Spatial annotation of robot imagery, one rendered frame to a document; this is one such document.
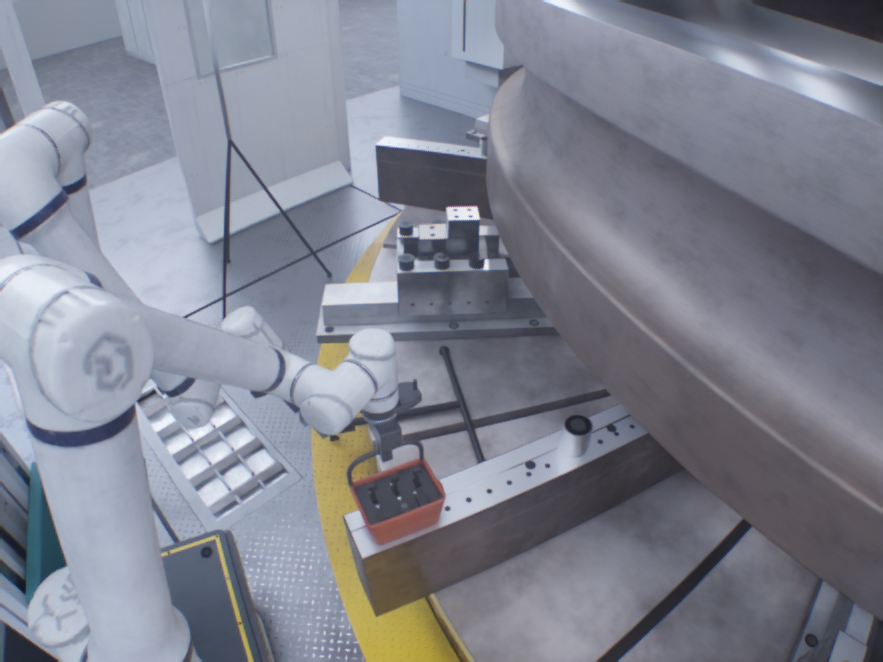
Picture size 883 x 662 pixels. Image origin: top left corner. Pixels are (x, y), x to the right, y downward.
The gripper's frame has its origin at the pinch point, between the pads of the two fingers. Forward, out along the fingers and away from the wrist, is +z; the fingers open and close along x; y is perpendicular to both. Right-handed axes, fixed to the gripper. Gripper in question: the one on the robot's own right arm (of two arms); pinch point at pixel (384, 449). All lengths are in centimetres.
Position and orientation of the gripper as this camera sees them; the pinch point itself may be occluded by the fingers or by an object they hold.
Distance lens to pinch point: 132.2
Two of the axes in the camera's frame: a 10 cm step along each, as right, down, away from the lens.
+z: 0.0, 7.6, 6.5
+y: -9.0, 2.8, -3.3
